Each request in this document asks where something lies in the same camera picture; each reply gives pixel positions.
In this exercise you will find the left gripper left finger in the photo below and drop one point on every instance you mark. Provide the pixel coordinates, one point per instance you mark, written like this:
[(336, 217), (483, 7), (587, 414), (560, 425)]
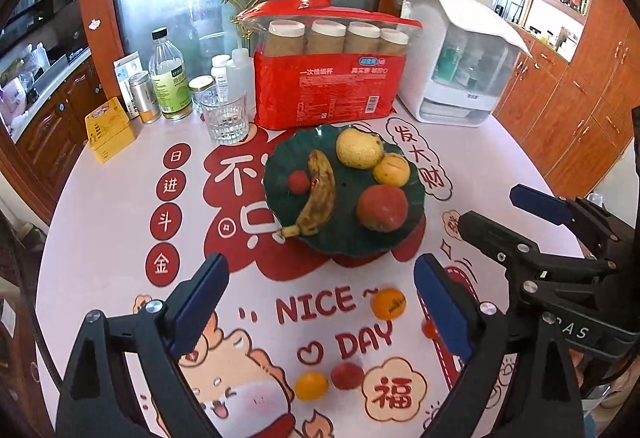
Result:
[(97, 398)]

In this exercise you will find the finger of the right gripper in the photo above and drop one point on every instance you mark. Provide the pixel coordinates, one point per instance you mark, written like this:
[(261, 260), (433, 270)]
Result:
[(593, 225), (522, 258)]

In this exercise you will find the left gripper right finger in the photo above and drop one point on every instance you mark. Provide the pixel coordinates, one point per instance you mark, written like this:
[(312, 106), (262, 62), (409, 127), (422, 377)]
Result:
[(542, 399)]

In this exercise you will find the red cherry tomato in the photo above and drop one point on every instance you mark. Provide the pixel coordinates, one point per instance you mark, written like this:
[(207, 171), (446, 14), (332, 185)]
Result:
[(429, 329)]

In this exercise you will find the red apple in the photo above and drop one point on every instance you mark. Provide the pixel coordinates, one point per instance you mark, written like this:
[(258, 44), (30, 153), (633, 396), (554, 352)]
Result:
[(382, 208)]

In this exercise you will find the yellow orange with lines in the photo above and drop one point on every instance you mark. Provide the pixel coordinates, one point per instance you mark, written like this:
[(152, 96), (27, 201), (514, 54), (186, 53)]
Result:
[(393, 170)]

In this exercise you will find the yellow pear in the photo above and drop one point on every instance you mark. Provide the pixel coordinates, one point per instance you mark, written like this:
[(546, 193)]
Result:
[(357, 149)]

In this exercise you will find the red lychee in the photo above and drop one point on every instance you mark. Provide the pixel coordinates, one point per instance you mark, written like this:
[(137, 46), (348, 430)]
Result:
[(299, 182), (347, 376)]

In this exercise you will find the spotted ripe banana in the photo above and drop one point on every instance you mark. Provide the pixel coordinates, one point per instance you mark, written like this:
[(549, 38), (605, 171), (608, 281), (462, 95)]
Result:
[(320, 205)]

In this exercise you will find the small orange tomato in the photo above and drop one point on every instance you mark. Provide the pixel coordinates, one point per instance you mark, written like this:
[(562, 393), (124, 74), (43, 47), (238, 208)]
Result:
[(311, 386)]

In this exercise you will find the small tangerine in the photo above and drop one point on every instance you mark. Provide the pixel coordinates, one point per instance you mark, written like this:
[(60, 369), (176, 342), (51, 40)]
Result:
[(388, 304)]

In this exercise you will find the dark green scalloped plate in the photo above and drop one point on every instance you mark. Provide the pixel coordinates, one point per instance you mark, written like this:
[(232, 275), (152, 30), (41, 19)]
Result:
[(343, 235)]

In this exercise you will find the white countertop appliance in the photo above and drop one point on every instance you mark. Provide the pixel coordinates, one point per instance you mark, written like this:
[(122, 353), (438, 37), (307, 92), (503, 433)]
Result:
[(457, 68)]

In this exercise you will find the printed pink tablecloth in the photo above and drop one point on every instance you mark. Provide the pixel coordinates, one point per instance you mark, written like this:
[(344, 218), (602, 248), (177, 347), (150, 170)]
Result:
[(131, 229)]

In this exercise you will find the yellow cardboard box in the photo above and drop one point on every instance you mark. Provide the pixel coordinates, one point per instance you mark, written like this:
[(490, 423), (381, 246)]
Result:
[(109, 130)]

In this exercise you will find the red paper cup pack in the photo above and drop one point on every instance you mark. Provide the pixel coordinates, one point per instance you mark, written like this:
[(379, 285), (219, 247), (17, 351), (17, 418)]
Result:
[(316, 63)]

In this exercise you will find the small metal tin can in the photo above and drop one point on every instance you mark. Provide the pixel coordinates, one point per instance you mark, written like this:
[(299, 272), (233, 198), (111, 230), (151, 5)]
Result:
[(142, 91)]

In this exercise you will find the clear drinking glass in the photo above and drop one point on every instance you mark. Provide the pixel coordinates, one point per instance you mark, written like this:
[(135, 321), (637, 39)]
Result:
[(226, 121)]

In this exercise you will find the green label glass bottle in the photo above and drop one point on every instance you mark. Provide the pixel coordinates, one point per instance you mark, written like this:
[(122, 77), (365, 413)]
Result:
[(168, 75)]

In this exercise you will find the small jar with lid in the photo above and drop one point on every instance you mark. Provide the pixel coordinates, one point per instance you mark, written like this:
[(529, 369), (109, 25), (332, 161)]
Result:
[(203, 91)]

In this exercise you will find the white carton box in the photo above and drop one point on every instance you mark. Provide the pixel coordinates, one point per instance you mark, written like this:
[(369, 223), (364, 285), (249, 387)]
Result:
[(124, 68)]

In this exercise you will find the white plastic bottle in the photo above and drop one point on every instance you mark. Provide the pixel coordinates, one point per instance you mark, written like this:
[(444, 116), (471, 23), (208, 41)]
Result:
[(241, 77)]

